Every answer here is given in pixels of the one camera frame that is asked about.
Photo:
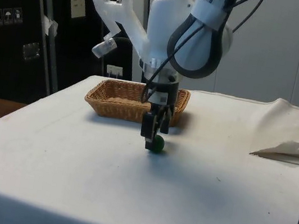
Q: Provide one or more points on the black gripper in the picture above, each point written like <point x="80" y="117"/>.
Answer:
<point x="172" y="93"/>

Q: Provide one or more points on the green ball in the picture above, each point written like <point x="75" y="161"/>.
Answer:
<point x="159" y="145"/>

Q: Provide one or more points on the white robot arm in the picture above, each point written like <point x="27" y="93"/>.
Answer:
<point x="162" y="29"/>

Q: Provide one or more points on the wicker basket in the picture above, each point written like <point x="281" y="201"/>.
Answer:
<point x="120" y="99"/>

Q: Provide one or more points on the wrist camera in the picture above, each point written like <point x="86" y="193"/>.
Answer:
<point x="124" y="20"/>

